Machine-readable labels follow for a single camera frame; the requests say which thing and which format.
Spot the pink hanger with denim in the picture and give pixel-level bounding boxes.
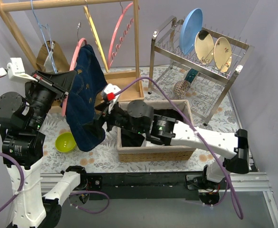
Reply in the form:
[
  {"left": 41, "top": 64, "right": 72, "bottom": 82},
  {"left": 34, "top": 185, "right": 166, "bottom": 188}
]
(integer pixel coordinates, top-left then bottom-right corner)
[{"left": 61, "top": 22, "right": 87, "bottom": 116}]

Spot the brown garment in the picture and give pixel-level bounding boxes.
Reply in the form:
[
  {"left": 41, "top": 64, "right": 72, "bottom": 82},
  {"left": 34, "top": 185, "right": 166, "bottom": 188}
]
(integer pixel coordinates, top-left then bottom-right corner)
[{"left": 36, "top": 40, "right": 70, "bottom": 72}]

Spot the black skirt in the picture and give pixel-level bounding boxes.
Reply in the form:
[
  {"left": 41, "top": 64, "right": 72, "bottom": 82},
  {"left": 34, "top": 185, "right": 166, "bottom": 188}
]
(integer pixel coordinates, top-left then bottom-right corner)
[{"left": 121, "top": 109, "right": 184, "bottom": 147}]

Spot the blue denim garment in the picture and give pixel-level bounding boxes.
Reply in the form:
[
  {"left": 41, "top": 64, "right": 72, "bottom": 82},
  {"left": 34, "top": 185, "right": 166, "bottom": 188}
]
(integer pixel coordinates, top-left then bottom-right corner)
[{"left": 66, "top": 44, "right": 107, "bottom": 152}]

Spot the blue wire hanger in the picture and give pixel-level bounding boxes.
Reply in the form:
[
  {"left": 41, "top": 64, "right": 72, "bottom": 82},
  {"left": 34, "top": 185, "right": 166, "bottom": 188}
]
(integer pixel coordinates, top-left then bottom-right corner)
[{"left": 30, "top": 0, "right": 58, "bottom": 73}]

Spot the yellow hanger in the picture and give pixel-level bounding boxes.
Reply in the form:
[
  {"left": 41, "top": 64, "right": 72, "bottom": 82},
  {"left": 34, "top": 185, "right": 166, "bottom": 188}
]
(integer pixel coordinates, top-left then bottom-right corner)
[{"left": 83, "top": 6, "right": 109, "bottom": 73}]

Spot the pink hanger of skirt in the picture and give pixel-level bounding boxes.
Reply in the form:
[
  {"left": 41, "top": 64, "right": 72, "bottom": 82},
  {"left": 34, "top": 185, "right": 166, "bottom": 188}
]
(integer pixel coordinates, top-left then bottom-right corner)
[{"left": 107, "top": 1, "right": 141, "bottom": 71}]

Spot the white cloth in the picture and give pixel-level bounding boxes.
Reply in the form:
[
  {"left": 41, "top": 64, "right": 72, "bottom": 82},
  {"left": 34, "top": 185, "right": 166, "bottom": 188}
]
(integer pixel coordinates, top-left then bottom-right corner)
[{"left": 141, "top": 134, "right": 160, "bottom": 147}]

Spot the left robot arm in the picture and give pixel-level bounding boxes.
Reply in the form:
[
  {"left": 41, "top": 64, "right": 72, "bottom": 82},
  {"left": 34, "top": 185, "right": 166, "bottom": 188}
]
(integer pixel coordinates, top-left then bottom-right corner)
[{"left": 0, "top": 71, "right": 88, "bottom": 228}]

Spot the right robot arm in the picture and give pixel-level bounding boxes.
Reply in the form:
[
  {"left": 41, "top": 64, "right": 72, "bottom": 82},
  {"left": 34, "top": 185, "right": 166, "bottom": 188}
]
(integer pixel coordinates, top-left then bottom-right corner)
[{"left": 94, "top": 100, "right": 249, "bottom": 189}]

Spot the wooden clothes rack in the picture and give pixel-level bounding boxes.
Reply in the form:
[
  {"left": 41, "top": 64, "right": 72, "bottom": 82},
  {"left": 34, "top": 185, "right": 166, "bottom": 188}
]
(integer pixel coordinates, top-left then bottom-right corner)
[{"left": 0, "top": 0, "right": 144, "bottom": 114}]

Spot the wicker basket with liner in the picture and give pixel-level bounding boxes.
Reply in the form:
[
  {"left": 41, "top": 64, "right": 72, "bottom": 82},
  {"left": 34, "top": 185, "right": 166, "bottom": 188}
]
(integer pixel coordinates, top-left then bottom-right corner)
[{"left": 116, "top": 100, "right": 196, "bottom": 162}]

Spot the lime green bowl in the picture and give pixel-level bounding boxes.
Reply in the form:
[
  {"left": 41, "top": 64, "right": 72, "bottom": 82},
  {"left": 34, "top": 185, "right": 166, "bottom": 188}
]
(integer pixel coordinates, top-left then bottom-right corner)
[{"left": 55, "top": 132, "right": 77, "bottom": 153}]

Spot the patterned bowl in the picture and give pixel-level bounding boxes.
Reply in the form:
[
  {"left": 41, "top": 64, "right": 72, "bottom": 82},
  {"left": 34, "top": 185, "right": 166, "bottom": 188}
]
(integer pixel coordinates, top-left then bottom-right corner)
[{"left": 173, "top": 80, "right": 190, "bottom": 99}]

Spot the teal cup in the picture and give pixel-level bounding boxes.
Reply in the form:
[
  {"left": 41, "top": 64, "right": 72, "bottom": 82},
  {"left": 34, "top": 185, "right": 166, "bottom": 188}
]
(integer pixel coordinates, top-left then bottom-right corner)
[{"left": 184, "top": 68, "right": 198, "bottom": 83}]

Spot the metal dish rack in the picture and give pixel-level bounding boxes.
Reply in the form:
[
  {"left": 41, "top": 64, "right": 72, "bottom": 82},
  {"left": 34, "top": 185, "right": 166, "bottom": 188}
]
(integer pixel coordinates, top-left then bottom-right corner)
[{"left": 149, "top": 16, "right": 254, "bottom": 125}]

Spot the floral table mat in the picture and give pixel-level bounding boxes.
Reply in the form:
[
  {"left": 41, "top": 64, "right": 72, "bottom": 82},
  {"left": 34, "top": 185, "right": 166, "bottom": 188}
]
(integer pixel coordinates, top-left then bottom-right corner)
[{"left": 41, "top": 66, "right": 242, "bottom": 173}]

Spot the cream plate with dark spot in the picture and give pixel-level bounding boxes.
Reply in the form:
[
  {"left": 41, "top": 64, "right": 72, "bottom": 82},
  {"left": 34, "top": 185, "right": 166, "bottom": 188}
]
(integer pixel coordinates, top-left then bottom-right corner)
[{"left": 194, "top": 30, "right": 214, "bottom": 65}]

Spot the blue plate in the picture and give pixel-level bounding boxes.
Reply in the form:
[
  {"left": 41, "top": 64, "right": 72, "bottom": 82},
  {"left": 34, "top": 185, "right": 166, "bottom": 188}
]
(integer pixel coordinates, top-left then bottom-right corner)
[{"left": 179, "top": 8, "right": 203, "bottom": 55}]

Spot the cream plate with flowers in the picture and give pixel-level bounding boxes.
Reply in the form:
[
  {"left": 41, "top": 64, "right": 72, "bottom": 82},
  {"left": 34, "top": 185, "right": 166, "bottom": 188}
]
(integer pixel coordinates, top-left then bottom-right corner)
[{"left": 213, "top": 37, "right": 232, "bottom": 73}]

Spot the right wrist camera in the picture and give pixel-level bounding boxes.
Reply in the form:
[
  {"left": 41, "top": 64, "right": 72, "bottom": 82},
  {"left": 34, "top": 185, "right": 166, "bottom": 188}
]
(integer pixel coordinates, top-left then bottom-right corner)
[{"left": 101, "top": 84, "right": 121, "bottom": 114}]

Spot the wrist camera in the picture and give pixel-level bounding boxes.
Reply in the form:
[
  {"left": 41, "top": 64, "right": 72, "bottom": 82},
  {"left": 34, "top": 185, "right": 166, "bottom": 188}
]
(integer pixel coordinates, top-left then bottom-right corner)
[
  {"left": 0, "top": 57, "right": 37, "bottom": 83},
  {"left": 101, "top": 84, "right": 121, "bottom": 114}
]

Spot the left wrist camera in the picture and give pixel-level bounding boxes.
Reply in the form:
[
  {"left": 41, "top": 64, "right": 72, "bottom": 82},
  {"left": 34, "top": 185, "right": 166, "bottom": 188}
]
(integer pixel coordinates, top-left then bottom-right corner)
[{"left": 0, "top": 57, "right": 37, "bottom": 83}]

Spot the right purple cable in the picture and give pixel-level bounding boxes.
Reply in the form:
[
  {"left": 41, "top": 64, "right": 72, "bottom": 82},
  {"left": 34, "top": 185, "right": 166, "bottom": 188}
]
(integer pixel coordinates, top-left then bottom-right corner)
[{"left": 114, "top": 76, "right": 244, "bottom": 220}]

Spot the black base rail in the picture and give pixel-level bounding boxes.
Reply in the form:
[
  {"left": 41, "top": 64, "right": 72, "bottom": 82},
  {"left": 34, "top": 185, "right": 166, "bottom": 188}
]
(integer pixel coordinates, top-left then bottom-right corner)
[{"left": 60, "top": 172, "right": 221, "bottom": 206}]

